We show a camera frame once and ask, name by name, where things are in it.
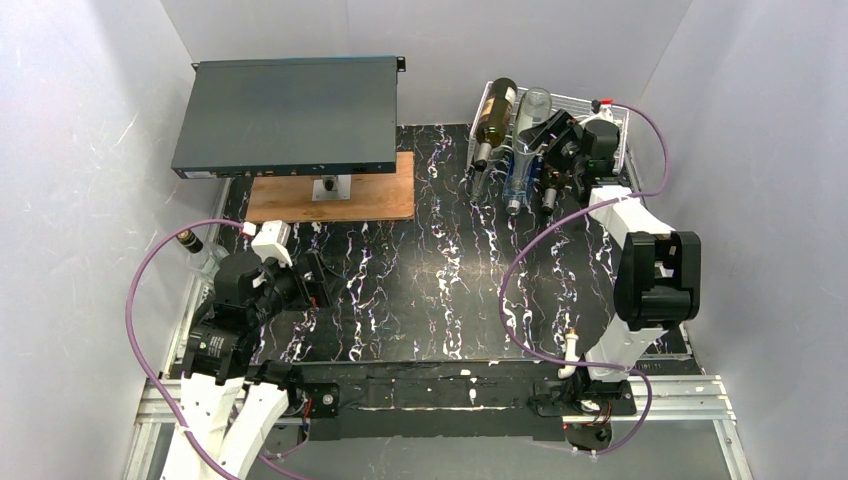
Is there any clear glass bottle tall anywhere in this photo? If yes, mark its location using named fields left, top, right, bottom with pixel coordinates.
left=506, top=87, right=554, bottom=193

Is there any dark green bottle silver neck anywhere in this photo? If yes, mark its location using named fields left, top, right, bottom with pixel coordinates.
left=540, top=167, right=563, bottom=216

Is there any blue rectangular glass bottle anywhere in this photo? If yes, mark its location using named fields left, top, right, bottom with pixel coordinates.
left=503, top=157, right=531, bottom=216

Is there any dark wine bottle white label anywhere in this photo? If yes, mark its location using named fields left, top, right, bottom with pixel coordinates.
left=474, top=77, right=517, bottom=152

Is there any clear glass bottle gold label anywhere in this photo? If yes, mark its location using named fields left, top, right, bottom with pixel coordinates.
left=469, top=147, right=503, bottom=205

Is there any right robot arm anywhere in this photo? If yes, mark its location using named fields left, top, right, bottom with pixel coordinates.
left=517, top=104, right=701, bottom=383

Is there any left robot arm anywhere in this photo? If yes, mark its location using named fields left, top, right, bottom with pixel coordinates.
left=161, top=250, right=344, bottom=479

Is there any clear bottle black cap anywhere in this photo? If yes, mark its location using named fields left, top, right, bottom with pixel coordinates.
left=176, top=229, right=229, bottom=287

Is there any wooden board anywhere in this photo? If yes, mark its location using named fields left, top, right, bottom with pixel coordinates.
left=245, top=152, right=415, bottom=223

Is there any white plastic peg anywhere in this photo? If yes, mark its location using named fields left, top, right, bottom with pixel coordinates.
left=557, top=328, right=579, bottom=380

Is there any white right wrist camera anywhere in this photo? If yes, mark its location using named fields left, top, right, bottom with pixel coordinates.
left=579, top=98, right=617, bottom=127

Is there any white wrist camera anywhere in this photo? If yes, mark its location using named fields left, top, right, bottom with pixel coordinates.
left=579, top=98, right=617, bottom=127
left=241, top=220, right=293, bottom=267

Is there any white wire wine rack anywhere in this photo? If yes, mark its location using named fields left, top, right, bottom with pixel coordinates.
left=466, top=77, right=629, bottom=213

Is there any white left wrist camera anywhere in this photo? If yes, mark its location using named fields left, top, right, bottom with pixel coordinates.
left=241, top=220, right=293, bottom=267

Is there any metal stand post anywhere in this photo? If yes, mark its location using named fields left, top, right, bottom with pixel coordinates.
left=312, top=175, right=352, bottom=202

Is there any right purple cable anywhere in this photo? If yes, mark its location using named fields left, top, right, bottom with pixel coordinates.
left=498, top=100, right=670, bottom=458

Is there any purple cable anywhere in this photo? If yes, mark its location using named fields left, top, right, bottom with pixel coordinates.
left=125, top=220, right=319, bottom=480
left=498, top=100, right=670, bottom=458

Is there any grey network switch box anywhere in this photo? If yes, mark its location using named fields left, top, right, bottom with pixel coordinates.
left=171, top=55, right=406, bottom=179

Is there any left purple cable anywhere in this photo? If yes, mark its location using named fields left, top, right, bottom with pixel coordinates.
left=125, top=220, right=319, bottom=480

